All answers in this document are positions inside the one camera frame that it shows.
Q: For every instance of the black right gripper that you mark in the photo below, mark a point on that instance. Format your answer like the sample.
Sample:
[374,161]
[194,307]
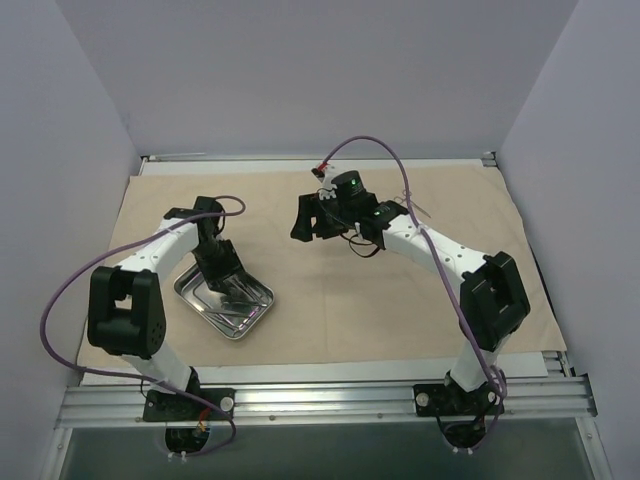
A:
[316,216]

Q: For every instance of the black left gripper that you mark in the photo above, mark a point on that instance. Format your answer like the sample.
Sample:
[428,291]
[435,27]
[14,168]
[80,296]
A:
[223,268]

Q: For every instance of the metal instrument tray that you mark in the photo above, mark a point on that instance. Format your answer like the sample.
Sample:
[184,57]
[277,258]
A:
[192,289]

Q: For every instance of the beige cloth wrap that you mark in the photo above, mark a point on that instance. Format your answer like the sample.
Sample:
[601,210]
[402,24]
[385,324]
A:
[331,305]

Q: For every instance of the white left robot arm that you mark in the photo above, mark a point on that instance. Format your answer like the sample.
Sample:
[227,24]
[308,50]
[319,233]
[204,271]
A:
[126,313]

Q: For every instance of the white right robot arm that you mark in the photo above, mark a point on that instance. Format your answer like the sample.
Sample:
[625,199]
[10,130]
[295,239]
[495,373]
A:
[486,291]

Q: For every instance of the steel surgical scissors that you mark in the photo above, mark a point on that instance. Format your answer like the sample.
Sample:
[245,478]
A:
[252,310]

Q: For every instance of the steel tweezers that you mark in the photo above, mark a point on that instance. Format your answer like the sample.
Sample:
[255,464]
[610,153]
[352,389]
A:
[225,313]

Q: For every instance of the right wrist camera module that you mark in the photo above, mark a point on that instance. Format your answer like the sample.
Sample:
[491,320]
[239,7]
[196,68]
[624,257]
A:
[350,191]

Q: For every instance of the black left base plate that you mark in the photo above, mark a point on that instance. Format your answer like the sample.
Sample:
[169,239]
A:
[169,407]

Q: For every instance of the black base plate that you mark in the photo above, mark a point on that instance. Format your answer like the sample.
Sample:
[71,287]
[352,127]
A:
[169,407]
[433,400]

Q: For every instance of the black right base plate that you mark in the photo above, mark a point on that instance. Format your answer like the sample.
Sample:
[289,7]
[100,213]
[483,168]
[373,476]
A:
[433,400]

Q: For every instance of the aluminium mounting rail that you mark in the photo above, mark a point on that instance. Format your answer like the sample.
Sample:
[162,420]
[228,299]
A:
[330,403]

